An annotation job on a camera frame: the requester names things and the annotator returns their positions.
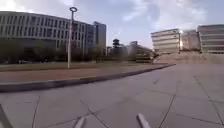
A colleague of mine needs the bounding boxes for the grass strip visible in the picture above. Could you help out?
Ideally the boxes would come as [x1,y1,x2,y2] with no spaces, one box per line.
[0,61,148,72]

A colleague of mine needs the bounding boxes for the tall lamp pole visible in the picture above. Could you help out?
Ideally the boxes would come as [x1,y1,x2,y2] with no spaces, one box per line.
[67,5,79,70]

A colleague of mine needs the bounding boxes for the red paved path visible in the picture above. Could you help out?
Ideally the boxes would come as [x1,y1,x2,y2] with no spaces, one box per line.
[0,64,169,84]

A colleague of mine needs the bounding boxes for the grey stone kerb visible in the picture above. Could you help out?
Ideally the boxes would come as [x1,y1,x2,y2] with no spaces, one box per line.
[0,63,176,94]

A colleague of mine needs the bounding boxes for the wide stone stairs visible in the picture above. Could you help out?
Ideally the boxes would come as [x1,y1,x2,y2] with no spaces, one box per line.
[153,50,224,65]

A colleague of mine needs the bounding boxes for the pale terraced building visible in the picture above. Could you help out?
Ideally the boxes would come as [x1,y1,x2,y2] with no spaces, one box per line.
[150,23,224,55]

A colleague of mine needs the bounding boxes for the low sloped-roof building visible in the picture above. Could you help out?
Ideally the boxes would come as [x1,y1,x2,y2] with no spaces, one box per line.
[124,40,155,64]

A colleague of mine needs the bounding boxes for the grey paved plaza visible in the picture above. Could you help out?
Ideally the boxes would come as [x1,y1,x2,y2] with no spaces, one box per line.
[0,63,224,128]

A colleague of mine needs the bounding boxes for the long curved glass building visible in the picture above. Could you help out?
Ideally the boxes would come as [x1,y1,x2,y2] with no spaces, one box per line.
[0,10,96,61]

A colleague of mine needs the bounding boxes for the tall dark tree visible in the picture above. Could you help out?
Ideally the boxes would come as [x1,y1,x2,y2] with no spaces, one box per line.
[111,38,122,58]

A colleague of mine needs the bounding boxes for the robot's own part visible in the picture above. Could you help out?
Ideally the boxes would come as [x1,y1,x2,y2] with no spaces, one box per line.
[73,116,87,128]
[136,112,152,128]

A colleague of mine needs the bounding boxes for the tall grey tower building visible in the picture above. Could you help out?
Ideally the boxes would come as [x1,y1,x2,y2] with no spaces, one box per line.
[92,21,108,57]

